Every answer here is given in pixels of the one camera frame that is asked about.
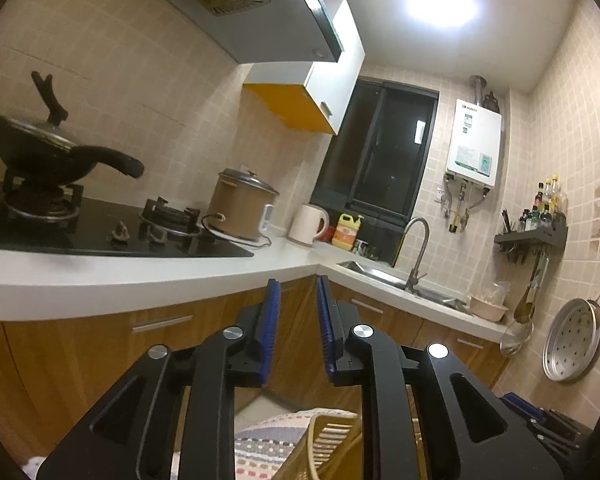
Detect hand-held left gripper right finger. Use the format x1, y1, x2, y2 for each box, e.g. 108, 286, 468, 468
316, 276, 566, 480

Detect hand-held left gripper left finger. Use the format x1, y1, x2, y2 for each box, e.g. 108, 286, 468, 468
36, 279, 282, 480

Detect beige plastic utensil basket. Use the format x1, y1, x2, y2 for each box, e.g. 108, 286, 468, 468
275, 410, 363, 480

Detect steel sink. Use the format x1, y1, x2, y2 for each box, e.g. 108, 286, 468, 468
336, 260, 473, 316

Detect yellow detergent bottle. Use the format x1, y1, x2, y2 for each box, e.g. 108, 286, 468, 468
331, 213, 365, 248

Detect white electric kettle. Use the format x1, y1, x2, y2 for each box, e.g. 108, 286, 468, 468
287, 204, 330, 247

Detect striped woven mat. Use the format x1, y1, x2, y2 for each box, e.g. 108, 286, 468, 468
234, 410, 313, 480

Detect metal faucet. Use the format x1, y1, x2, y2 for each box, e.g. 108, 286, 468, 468
392, 217, 431, 292

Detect brown rice cooker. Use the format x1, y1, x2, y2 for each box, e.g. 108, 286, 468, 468
207, 168, 280, 242

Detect pink basin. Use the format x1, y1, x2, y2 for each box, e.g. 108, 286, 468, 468
469, 294, 510, 323

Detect clear plastic bag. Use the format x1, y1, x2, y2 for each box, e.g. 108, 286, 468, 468
480, 282, 510, 306

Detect metal water heater pipes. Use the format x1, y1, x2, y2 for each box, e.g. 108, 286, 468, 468
442, 175, 491, 233

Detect dark window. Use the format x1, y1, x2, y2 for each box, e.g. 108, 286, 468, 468
310, 77, 440, 266

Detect metal ladle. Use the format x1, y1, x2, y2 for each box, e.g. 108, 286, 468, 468
500, 255, 548, 358

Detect black gas stove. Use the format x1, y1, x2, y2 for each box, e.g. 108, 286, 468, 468
0, 172, 255, 259

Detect wooden spatula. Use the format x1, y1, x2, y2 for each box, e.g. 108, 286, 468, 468
514, 260, 546, 323

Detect white water heater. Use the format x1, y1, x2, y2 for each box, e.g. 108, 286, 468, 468
445, 98, 503, 190

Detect black knife rack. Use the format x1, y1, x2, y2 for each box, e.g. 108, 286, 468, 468
500, 392, 593, 461

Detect perforated metal steamer tray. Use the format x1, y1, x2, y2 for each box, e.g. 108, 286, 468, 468
542, 297, 600, 385

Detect row of seasoning bottles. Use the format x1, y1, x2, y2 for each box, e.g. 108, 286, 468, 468
519, 176, 567, 233

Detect black wok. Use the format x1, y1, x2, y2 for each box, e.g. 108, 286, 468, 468
0, 115, 145, 184

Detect metal exhaust pipe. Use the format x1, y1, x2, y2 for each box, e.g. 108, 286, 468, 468
470, 75, 501, 111

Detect grey range hood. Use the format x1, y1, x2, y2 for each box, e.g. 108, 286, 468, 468
145, 0, 346, 65

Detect black wok lid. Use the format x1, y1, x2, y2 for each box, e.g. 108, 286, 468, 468
0, 71, 76, 150

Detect black rice cooker cable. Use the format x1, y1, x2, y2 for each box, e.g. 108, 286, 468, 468
200, 212, 273, 251

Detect grey wall rack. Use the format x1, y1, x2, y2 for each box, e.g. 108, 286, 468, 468
494, 225, 568, 266

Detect white and orange wall cabinet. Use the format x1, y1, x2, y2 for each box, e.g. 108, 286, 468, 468
242, 0, 366, 136

